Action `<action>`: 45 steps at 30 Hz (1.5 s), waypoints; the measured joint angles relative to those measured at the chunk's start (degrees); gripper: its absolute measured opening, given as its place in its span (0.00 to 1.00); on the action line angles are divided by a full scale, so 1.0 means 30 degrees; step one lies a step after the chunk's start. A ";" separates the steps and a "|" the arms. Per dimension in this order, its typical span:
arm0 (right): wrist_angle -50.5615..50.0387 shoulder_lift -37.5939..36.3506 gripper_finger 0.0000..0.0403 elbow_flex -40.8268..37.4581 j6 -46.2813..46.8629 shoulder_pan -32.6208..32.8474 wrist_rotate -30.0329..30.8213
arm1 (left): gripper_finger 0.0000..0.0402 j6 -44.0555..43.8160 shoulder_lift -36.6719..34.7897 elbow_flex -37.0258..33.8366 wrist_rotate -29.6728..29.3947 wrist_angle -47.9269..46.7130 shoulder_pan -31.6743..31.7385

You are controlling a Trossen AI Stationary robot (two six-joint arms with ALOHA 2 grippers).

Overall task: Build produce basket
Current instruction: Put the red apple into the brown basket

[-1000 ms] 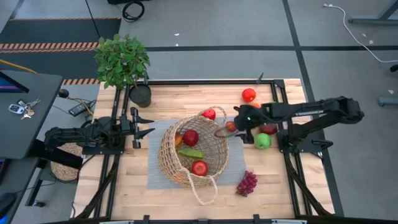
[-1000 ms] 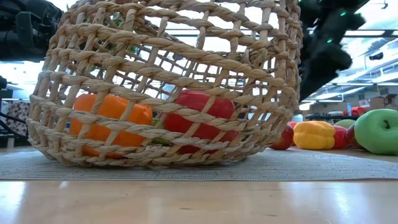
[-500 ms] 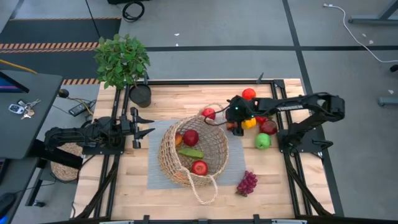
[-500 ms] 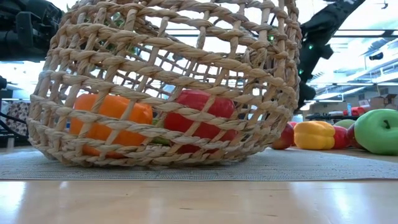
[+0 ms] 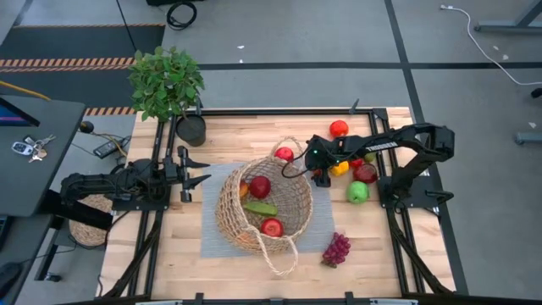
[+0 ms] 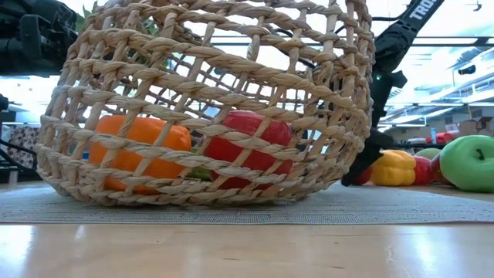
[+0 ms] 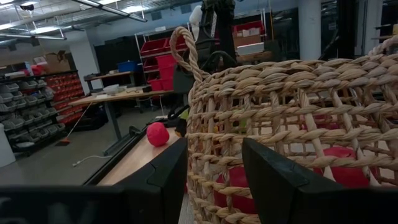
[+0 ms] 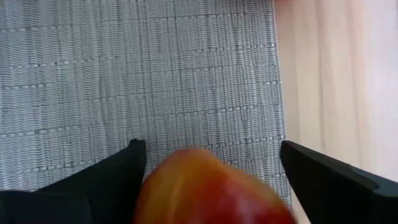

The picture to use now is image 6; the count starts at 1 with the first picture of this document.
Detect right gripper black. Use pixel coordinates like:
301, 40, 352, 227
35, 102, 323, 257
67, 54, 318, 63
340, 86, 396, 188

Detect small red apple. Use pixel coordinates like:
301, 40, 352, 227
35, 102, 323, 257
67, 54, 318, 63
355, 164, 374, 186

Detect yellow bell pepper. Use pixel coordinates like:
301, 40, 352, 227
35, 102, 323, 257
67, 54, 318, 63
369, 149, 418, 188

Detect red bell pepper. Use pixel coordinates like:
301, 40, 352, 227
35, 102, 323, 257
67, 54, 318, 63
203, 110, 294, 191
413, 155, 435, 186

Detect dark red plum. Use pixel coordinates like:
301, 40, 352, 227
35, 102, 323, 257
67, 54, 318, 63
430, 153, 452, 186

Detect green apple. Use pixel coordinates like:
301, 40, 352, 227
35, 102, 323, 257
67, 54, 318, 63
438, 134, 494, 194

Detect orange bell pepper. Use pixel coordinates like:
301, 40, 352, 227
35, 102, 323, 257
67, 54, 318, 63
88, 114, 193, 195

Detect green cucumber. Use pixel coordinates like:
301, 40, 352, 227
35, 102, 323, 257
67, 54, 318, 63
188, 165, 213, 181

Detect woven straw basket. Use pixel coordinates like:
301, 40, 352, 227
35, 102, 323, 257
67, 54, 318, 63
36, 0, 376, 207

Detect grey woven placemat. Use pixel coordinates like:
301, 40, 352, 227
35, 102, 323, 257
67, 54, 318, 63
0, 181, 494, 225

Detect green leafy plant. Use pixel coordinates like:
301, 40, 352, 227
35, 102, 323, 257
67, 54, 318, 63
75, 0, 171, 66

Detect storage shelf with bins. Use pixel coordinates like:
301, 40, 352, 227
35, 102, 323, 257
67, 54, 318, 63
397, 141, 445, 151

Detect red items on shelf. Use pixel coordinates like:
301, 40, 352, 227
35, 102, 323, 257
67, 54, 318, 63
425, 131, 455, 145

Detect patterned fabric item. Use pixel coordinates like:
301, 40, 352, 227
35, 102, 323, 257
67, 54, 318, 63
6, 126, 42, 169

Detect cardboard boxes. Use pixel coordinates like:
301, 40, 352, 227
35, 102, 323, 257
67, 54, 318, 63
458, 117, 494, 137

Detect black curved cable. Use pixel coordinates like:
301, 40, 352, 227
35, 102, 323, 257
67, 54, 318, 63
0, 137, 39, 171

